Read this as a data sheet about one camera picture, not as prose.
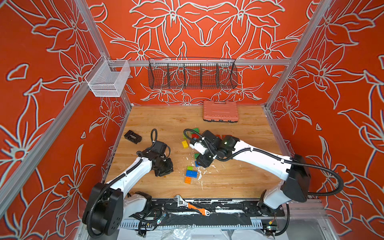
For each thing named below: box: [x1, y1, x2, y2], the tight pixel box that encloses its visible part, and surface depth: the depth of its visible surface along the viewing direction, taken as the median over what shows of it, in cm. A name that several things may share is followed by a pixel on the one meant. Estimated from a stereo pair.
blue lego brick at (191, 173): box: [186, 170, 198, 179], surface depth 83 cm
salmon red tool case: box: [203, 100, 239, 123], surface depth 112 cm
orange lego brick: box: [185, 176, 192, 184], surface depth 83 cm
